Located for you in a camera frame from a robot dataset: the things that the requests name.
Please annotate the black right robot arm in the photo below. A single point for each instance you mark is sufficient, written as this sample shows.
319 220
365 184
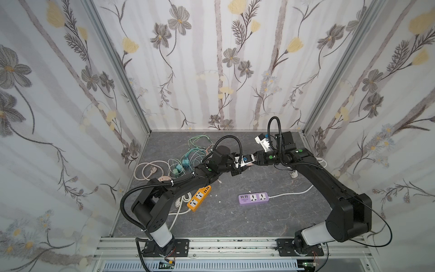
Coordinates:
351 213

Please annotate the teal USB charger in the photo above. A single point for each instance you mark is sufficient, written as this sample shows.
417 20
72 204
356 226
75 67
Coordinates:
185 163

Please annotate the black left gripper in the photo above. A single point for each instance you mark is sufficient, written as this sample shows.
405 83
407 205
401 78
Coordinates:
234 165

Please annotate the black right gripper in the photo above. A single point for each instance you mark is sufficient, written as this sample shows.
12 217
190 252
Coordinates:
257 159

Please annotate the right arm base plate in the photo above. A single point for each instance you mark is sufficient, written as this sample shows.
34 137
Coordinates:
289 248

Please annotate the round beige power strip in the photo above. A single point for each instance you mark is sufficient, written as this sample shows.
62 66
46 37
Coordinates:
164 178

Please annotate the aluminium rail frame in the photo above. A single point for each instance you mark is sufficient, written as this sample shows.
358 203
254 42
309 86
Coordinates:
255 254

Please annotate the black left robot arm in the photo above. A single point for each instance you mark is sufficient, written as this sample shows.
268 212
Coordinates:
148 206

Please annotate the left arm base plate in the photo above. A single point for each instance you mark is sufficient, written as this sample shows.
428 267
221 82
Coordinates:
175 248

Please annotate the orange power strip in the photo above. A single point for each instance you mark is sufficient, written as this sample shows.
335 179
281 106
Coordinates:
198 198

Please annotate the purple power strip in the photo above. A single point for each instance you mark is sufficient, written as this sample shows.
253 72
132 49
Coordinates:
253 198

